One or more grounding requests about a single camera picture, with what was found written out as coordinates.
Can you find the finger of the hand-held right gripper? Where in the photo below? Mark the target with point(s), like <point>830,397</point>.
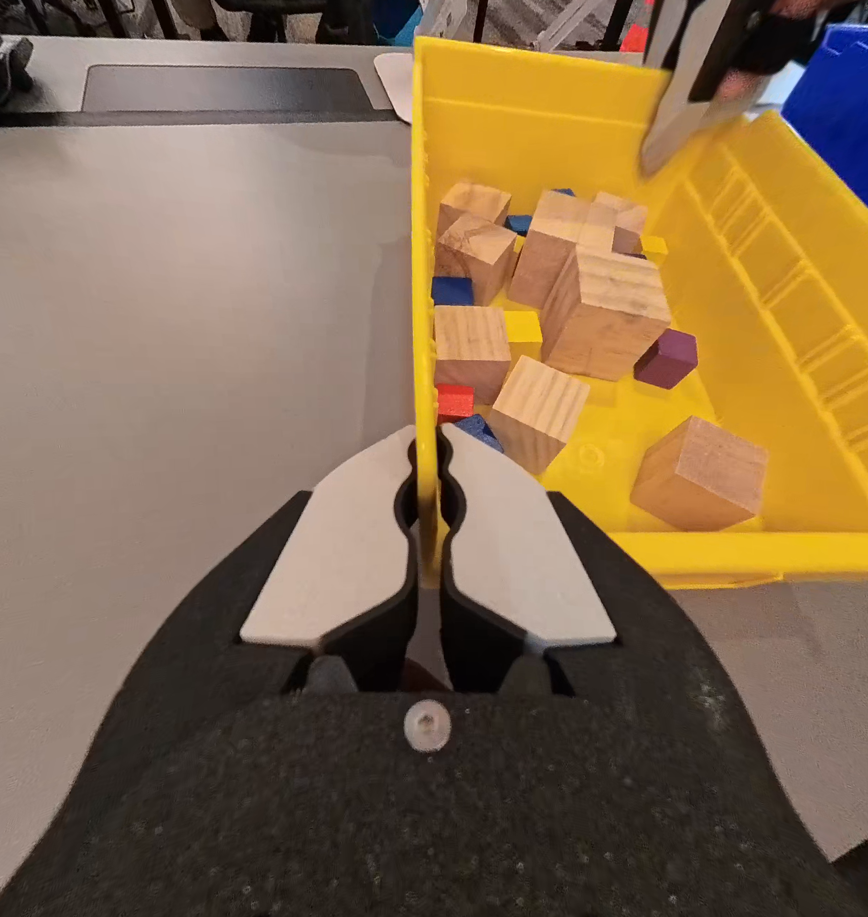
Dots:
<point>681,28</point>
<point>674,129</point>

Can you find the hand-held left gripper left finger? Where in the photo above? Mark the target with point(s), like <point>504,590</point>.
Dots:
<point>333,566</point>

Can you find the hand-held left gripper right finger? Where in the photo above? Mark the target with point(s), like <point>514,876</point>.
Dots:
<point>527,566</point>

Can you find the blue plastic box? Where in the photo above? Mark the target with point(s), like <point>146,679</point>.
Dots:
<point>842,100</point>

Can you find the yellow plastic box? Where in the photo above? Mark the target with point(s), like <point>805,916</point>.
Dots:
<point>534,122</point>

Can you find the pile of mixed wooden cubes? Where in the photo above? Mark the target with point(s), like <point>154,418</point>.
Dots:
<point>598,322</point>

